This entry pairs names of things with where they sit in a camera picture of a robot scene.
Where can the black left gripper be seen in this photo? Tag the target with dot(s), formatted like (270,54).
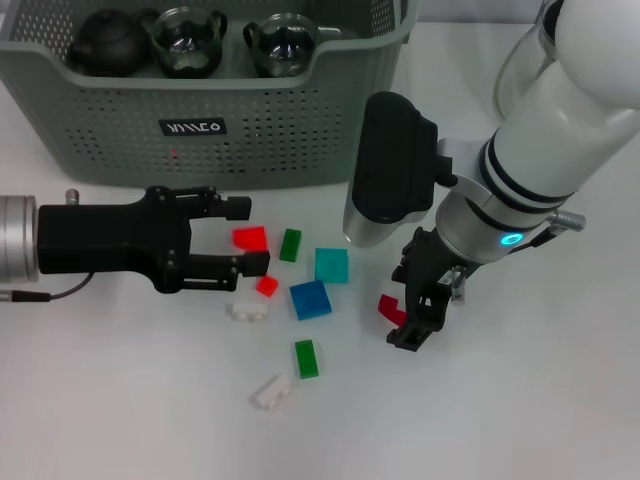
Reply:
(110,237)

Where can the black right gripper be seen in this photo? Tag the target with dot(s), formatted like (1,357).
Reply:
(430,280)

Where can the red sloped toy block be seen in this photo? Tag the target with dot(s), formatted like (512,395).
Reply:
(250,237)

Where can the dark red curved block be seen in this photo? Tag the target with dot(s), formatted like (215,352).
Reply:
(387,305)

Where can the small red square block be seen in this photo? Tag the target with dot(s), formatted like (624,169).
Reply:
(267,286)

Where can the white toy brick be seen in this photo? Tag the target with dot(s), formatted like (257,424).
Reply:
(247,311)
(272,395)

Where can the green toy brick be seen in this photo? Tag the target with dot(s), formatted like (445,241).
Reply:
(306,360)
(290,245)

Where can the glass teacup with black holder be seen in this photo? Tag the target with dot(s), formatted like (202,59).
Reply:
(187,45)
(280,45)

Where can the grey-green perforated storage bin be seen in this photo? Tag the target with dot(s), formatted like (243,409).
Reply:
(250,125)

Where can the teal square toy plate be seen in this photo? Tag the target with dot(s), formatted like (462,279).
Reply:
(331,265)

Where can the blue square toy plate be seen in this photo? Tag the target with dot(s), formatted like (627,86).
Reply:
(311,300)

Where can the black clay teapot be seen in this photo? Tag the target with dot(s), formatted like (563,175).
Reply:
(112,42)

